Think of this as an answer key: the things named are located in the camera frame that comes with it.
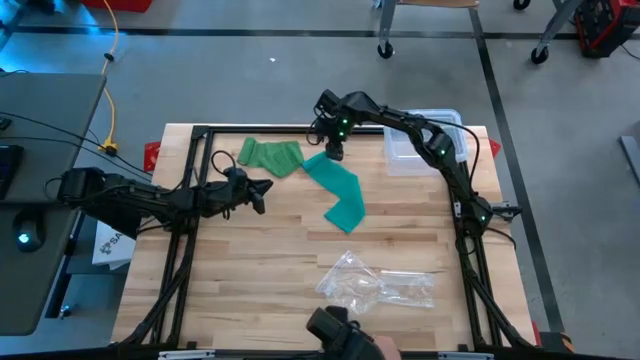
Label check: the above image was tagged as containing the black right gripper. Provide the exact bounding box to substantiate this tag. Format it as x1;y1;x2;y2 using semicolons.
312;112;352;162

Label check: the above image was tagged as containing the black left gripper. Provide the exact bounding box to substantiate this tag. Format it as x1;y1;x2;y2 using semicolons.
200;177;274;217

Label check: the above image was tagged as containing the teal elastic bandage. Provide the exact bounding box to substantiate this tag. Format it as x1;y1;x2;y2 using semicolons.
301;151;367;235

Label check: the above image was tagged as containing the light green elastic bandage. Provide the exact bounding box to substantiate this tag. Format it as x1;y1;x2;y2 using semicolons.
236;137;305;179

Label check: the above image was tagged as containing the clear plastic lidded container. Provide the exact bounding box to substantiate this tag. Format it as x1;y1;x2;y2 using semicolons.
382;108;470;177

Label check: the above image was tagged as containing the crumpled clear plastic bag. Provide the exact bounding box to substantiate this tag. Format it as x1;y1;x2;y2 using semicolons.
314;249;387;316

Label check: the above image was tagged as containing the grey cart leg with caster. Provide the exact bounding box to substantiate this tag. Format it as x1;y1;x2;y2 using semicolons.
376;0;401;60

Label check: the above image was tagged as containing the black diagonal beam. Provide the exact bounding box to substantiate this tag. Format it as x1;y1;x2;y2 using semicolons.
107;217;142;240

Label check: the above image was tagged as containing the white printed paper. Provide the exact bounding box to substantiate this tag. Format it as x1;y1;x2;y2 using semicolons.
91;219;137;271

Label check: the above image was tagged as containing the black handheld device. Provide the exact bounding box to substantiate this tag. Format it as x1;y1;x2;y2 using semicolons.
305;305;386;360

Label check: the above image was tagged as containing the grey metal connector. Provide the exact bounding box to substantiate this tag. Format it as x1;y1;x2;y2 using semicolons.
492;201;524;222

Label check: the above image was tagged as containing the person's hand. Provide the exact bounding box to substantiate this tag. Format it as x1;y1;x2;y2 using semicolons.
372;335;402;360

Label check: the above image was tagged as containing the grey desk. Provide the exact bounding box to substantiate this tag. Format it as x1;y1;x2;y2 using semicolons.
0;73;107;337

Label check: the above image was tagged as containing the black computer mouse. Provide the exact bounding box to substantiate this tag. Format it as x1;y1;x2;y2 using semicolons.
12;208;47;254

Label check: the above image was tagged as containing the red crate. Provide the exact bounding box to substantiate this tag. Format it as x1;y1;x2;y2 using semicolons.
79;0;154;14

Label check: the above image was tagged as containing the grey table leg with caster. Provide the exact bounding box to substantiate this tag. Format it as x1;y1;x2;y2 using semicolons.
529;0;585;65

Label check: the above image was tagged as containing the black keyboard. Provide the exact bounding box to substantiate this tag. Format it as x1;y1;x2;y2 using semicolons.
0;144;25;201

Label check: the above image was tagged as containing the black and orange box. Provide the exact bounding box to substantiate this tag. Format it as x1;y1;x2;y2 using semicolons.
532;322;575;354

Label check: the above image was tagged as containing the grey metal bar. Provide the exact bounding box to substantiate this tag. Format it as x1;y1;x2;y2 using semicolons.
619;134;640;187

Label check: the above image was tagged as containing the red and black toolbox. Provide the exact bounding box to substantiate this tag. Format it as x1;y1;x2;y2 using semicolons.
572;0;640;59

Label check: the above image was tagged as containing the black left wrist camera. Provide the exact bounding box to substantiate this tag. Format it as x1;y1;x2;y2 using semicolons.
222;167;249;185

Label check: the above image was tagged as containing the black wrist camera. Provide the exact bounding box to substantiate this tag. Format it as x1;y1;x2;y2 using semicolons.
318;88;342;117
222;167;249;185

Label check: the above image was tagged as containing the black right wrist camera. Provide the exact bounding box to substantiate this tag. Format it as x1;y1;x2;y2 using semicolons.
318;88;342;117

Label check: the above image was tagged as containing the yellow cable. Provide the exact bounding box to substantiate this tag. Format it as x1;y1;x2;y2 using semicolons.
98;0;122;155

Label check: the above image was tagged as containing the white metal bracket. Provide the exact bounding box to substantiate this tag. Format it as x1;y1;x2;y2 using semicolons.
437;351;496;360
157;349;216;360

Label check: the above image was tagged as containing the thin black desk cable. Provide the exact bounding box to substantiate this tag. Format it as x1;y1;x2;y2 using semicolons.
0;112;151;177

